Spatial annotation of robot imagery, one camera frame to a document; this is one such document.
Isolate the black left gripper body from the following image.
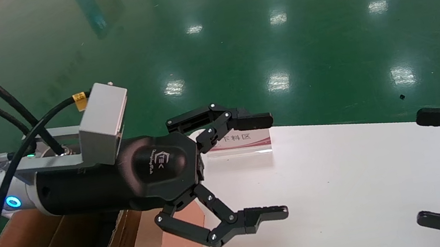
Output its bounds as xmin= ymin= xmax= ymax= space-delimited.
xmin=30 ymin=127 xmax=210 ymax=227

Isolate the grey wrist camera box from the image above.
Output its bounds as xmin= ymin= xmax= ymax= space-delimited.
xmin=71 ymin=78 xmax=139 ymax=170

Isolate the black cable with yellow tag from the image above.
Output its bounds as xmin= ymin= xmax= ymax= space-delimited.
xmin=0 ymin=91 xmax=112 ymax=247

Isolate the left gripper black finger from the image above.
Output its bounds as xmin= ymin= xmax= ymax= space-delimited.
xmin=164 ymin=95 xmax=277 ymax=159
xmin=150 ymin=171 xmax=293 ymax=247

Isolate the acrylic sign with red stripe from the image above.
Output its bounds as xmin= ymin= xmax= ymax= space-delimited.
xmin=204 ymin=127 xmax=273 ymax=163

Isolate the silver camera mount bracket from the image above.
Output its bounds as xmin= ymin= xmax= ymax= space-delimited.
xmin=0 ymin=124 xmax=87 ymax=180

